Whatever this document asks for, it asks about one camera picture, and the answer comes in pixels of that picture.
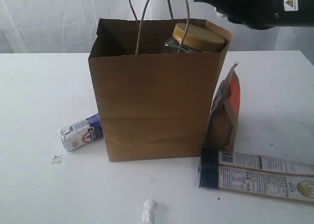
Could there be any white candy bottom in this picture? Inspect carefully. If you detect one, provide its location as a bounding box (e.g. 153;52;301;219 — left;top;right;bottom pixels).
141;209;155;224

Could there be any nut jar with gold lid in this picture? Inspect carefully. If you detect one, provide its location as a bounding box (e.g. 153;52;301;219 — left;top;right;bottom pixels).
161;23;225;54

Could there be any white long noodle package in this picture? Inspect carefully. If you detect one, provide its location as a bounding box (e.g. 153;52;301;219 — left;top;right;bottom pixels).
199;148;314;203

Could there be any white curtain backdrop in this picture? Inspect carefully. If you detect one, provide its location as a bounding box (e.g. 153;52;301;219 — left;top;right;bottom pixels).
0;0;314;61

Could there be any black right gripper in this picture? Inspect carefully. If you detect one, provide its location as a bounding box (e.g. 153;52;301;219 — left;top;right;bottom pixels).
194;0;282;30

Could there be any blue white milk carton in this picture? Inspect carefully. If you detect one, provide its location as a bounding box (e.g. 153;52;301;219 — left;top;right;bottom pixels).
59;113;104;152

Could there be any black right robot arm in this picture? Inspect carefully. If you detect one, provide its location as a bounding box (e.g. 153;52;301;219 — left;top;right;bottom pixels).
194;0;314;30

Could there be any white candy top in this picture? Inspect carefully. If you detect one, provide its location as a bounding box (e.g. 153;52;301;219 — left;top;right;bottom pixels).
215;8;226;18

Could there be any brown paper bag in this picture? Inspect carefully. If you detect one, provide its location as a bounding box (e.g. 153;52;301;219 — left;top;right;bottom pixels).
88;17;233;162

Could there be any brown pouch with orange label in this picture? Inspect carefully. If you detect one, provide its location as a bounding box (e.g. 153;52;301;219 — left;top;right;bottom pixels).
203;62;241;152

